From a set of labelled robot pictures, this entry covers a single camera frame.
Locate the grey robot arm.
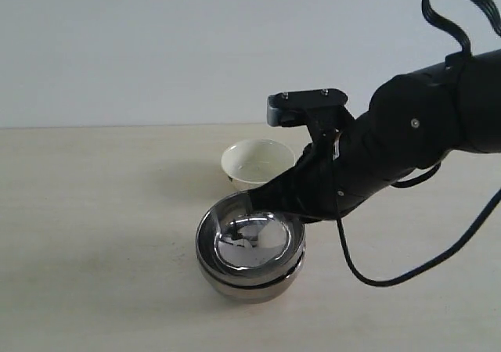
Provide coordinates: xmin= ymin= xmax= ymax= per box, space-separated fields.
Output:
xmin=248 ymin=51 xmax=500 ymax=221

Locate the small white ceramic bowl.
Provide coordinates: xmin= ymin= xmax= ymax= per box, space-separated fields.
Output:
xmin=220 ymin=138 xmax=296 ymax=191

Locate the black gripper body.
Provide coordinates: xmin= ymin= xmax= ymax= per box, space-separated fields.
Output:
xmin=297 ymin=74 xmax=460 ymax=220

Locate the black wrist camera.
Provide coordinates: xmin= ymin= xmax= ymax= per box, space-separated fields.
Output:
xmin=266 ymin=88 xmax=355 ymax=142

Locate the black camera cable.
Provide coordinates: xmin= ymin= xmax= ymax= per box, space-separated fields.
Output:
xmin=332 ymin=132 xmax=501 ymax=289

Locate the smooth steel bowl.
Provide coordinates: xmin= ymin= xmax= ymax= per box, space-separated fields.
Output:
xmin=196 ymin=193 xmax=305 ymax=286

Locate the ribbed steel bowl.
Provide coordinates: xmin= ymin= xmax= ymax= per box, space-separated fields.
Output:
xmin=198 ymin=255 xmax=305 ymax=304

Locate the black flat ribbon cable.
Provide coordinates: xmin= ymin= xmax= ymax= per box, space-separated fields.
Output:
xmin=420 ymin=0 xmax=501 ymax=66

